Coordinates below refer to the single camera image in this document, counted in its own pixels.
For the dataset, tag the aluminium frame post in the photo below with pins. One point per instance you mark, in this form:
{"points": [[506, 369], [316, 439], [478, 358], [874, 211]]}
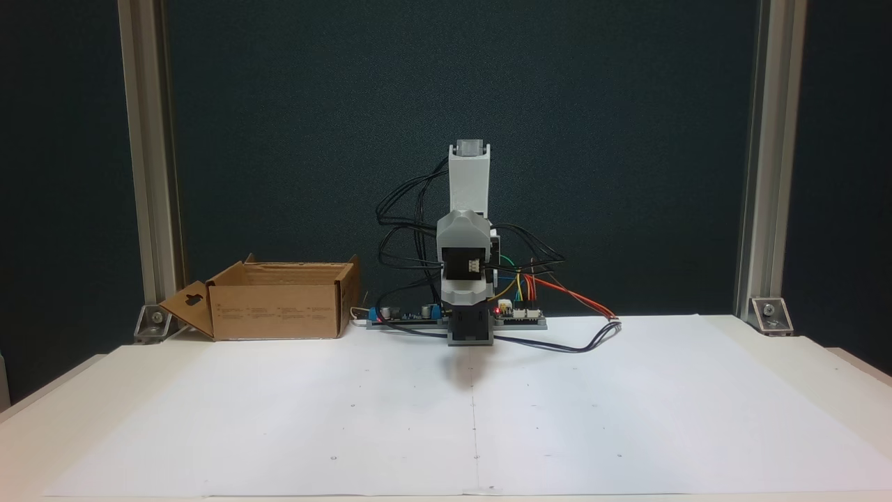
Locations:
{"points": [[150, 139], [770, 139]]}

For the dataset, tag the small controller circuit board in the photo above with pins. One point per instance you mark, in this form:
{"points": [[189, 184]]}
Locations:
{"points": [[523, 317]]}

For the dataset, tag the open cardboard box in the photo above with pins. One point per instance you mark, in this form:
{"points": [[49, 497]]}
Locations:
{"points": [[279, 307]]}

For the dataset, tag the metal corner bracket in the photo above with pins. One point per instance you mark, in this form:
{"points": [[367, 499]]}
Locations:
{"points": [[770, 317], [155, 324]]}

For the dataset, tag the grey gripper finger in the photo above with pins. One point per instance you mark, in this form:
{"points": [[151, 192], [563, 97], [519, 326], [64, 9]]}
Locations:
{"points": [[481, 226], [456, 223]]}

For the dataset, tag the grey printed robot arm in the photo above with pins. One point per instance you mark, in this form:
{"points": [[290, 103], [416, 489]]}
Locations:
{"points": [[468, 181]]}

